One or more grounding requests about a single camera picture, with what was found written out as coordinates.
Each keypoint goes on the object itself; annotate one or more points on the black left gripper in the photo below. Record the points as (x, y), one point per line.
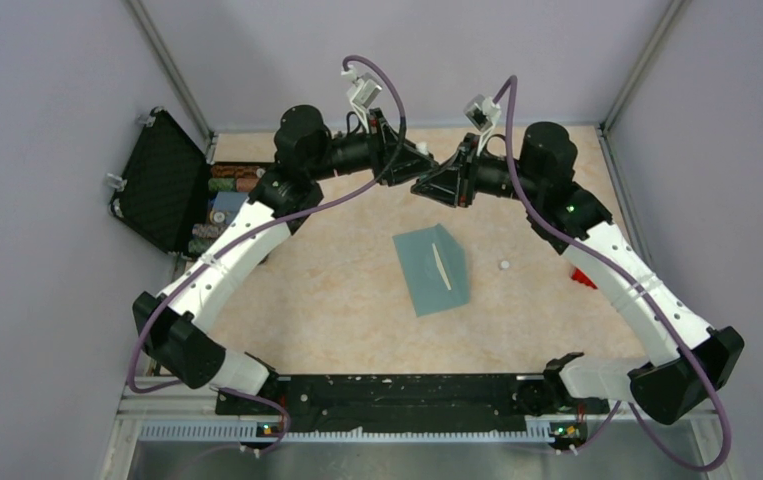
(387, 148)

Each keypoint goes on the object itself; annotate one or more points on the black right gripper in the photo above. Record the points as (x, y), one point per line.
(442, 185)

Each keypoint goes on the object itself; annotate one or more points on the beige letter paper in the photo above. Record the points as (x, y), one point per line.
(441, 267)

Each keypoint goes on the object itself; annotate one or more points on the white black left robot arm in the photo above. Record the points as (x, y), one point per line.
(174, 326)

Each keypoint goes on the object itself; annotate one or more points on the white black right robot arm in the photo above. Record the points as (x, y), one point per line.
(687, 361)

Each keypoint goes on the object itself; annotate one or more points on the black poker chip case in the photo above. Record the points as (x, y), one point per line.
(175, 195)

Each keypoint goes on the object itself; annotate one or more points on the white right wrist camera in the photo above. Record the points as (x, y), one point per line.
(483, 113)

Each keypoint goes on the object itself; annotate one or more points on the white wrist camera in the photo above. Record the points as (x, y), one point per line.
(483, 113)
(362, 91)

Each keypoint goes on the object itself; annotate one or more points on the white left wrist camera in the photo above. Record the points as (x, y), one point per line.
(362, 91)

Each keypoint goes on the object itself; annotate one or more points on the aluminium front frame rail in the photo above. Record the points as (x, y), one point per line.
(177, 414)

